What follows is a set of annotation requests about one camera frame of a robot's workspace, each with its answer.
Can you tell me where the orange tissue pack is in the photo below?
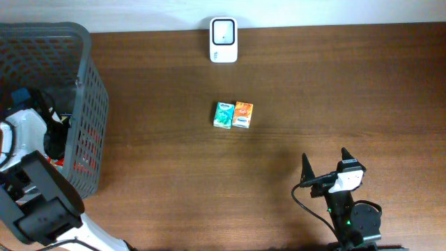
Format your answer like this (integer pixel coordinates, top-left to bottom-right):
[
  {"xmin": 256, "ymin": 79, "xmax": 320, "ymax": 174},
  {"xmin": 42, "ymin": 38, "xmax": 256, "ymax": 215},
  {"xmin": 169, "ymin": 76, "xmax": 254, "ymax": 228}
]
[{"xmin": 232, "ymin": 101, "xmax": 254, "ymax": 128}]

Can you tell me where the teal tissue pack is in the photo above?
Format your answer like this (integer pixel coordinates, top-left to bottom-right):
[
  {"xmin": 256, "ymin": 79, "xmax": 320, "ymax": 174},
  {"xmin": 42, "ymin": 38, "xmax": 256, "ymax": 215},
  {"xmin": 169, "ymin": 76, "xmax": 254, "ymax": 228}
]
[{"xmin": 213, "ymin": 102, "xmax": 235, "ymax": 129}]

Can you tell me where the red snack bag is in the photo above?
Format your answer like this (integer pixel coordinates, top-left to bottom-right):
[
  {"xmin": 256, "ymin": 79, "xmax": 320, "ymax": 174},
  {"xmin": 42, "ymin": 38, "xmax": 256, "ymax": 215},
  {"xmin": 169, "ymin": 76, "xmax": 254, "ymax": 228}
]
[{"xmin": 48, "ymin": 158, "xmax": 64, "ymax": 168}]

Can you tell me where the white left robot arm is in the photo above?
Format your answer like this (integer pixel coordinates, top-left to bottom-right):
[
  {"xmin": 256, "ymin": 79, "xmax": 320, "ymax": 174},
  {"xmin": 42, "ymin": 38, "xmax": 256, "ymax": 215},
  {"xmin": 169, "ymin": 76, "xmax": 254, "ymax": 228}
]
[{"xmin": 1, "ymin": 88, "xmax": 133, "ymax": 250}]

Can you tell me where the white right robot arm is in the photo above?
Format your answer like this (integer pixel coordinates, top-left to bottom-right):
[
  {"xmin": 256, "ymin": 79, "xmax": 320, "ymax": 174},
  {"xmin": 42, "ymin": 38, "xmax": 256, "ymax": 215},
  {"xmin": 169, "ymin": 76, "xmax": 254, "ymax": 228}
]
[{"xmin": 298, "ymin": 148, "xmax": 383, "ymax": 250}]

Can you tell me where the white barcode scanner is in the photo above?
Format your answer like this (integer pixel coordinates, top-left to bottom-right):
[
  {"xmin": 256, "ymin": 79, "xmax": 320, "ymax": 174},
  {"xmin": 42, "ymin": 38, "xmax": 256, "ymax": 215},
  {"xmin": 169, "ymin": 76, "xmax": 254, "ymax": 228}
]
[{"xmin": 209, "ymin": 17, "xmax": 238, "ymax": 63}]

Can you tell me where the grey plastic basket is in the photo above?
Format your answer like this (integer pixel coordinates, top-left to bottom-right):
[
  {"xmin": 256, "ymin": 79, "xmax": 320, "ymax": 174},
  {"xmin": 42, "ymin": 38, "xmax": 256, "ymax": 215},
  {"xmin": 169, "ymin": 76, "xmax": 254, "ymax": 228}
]
[{"xmin": 1, "ymin": 22, "xmax": 109, "ymax": 199}]

